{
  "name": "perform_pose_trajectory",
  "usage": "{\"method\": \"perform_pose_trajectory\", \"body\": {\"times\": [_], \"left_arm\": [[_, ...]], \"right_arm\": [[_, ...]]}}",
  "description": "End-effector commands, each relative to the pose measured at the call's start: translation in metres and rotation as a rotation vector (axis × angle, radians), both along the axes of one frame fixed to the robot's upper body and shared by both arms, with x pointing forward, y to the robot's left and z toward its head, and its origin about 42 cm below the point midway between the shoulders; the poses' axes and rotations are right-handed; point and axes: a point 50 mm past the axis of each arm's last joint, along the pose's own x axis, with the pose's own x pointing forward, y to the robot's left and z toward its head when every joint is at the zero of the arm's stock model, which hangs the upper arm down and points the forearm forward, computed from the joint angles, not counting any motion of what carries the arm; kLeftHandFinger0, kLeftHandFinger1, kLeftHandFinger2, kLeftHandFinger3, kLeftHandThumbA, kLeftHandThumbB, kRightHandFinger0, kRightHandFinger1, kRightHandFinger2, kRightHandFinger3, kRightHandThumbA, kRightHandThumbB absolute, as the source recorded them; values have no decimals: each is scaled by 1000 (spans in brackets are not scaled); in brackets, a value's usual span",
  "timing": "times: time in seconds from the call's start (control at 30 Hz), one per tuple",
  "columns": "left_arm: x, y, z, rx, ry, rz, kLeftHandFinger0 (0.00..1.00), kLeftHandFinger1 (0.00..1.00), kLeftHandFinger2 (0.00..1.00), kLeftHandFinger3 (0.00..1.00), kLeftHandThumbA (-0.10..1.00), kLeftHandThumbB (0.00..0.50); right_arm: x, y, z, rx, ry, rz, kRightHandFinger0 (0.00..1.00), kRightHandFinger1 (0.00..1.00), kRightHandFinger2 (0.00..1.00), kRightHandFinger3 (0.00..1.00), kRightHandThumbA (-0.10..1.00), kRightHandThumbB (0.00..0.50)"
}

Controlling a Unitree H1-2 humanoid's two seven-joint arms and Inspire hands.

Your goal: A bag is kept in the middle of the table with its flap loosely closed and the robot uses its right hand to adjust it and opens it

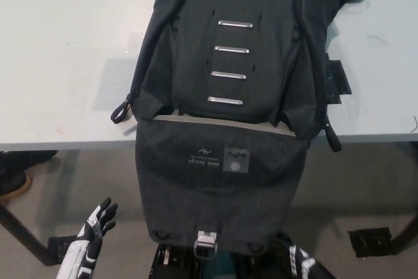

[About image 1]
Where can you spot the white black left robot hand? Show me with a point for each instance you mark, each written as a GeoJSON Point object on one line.
{"type": "Point", "coordinates": [83, 249]}

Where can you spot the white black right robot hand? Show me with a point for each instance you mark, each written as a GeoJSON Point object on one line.
{"type": "Point", "coordinates": [303, 266]}

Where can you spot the dark grey backpack with flap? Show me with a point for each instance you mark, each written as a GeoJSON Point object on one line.
{"type": "Point", "coordinates": [228, 96]}

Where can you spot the black robot legs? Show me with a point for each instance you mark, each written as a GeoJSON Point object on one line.
{"type": "Point", "coordinates": [261, 267]}

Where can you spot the black ribbed robot body block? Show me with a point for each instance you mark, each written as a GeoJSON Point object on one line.
{"type": "Point", "coordinates": [170, 262]}

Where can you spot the black metal table leg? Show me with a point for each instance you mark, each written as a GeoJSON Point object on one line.
{"type": "Point", "coordinates": [408, 233]}
{"type": "Point", "coordinates": [23, 233]}

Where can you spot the person's dark shoe tan sole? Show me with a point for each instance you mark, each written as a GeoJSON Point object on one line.
{"type": "Point", "coordinates": [14, 182]}

